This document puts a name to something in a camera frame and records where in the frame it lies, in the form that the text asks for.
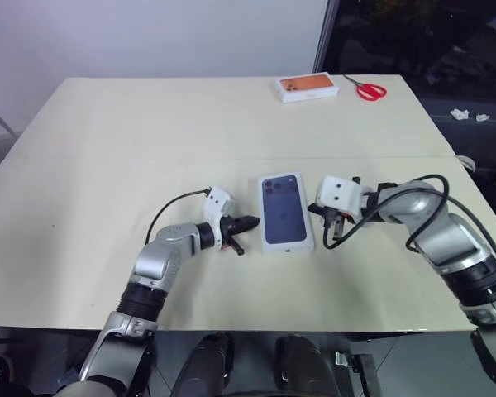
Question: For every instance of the white phone box lid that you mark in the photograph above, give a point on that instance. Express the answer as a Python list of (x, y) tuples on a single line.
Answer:
[(283, 211)]

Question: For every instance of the black metal floor bracket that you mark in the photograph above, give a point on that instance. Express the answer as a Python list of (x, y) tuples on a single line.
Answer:
[(357, 372)]

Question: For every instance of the grey window frame post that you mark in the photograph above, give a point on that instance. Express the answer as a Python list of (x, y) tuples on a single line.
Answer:
[(325, 37)]

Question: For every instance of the orange printed phone box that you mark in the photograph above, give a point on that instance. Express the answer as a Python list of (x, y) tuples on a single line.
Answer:
[(308, 87)]

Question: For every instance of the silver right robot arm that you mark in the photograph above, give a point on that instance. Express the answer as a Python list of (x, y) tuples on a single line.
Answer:
[(446, 231)]

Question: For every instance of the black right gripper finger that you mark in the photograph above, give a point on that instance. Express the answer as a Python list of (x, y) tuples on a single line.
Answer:
[(317, 209)]

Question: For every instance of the crumpled white paper scrap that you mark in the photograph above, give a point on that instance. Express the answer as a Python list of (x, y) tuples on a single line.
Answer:
[(482, 117), (459, 114)]

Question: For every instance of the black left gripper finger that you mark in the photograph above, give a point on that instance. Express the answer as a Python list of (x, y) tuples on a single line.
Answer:
[(248, 220), (248, 226)]

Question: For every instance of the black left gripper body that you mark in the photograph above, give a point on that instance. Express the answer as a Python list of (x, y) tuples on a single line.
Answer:
[(229, 226)]

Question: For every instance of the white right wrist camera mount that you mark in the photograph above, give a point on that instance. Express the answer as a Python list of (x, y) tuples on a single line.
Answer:
[(339, 194)]

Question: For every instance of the white round object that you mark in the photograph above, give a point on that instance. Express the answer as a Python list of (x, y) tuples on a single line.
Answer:
[(466, 162)]

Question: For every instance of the dark rounded shape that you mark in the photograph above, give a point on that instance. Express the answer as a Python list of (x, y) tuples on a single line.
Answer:
[(301, 366), (208, 364)]

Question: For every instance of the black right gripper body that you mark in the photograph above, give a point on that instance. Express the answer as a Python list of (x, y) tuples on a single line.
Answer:
[(334, 227)]

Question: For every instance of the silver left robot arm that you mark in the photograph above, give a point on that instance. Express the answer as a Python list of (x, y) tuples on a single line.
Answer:
[(157, 256)]

